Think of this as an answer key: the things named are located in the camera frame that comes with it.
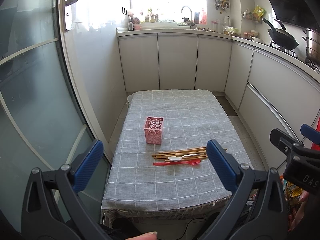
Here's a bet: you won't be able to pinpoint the black range hood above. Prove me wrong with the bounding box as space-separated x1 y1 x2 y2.
269 0 319 30

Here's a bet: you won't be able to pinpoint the white kitchen cabinets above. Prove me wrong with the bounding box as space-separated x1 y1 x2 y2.
116 29 319 168

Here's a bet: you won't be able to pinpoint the grey checked tablecloth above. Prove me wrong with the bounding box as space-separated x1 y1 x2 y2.
101 89 250 216

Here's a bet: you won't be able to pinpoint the person's left hand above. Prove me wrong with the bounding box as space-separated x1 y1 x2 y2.
127 231 158 240

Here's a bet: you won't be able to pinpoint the chrome kitchen faucet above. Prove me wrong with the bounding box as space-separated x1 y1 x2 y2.
181 5 196 30

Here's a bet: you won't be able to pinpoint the black wok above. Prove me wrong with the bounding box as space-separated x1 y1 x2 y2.
263 18 299 50

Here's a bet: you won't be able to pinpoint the red plastic spoon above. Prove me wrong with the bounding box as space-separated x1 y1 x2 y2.
153 159 201 166

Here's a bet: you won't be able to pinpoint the white plastic spoon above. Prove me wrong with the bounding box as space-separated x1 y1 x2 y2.
168 153 201 161

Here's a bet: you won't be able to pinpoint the pink perforated utensil basket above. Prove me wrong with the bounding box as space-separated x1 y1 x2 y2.
143 116 164 145

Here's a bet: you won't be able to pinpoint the door handle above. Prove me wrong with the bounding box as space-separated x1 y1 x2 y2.
61 0 78 31

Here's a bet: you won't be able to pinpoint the yellow snack bag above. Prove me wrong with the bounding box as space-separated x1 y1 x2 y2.
252 5 265 21

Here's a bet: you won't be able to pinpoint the glass sliding door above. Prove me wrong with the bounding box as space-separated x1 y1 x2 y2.
0 0 112 233

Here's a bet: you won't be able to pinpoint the red bottle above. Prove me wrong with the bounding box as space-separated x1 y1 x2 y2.
200 9 207 25

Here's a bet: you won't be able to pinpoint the steel stock pot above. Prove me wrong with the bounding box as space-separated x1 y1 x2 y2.
303 28 320 66

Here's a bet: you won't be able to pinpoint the wooden chopstick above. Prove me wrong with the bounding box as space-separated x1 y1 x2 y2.
154 153 207 161
152 147 206 159
165 155 208 162
153 149 227 160
158 153 207 162
152 147 206 157

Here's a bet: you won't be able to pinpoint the person's right hand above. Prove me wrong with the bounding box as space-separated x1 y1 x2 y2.
289 191 311 232

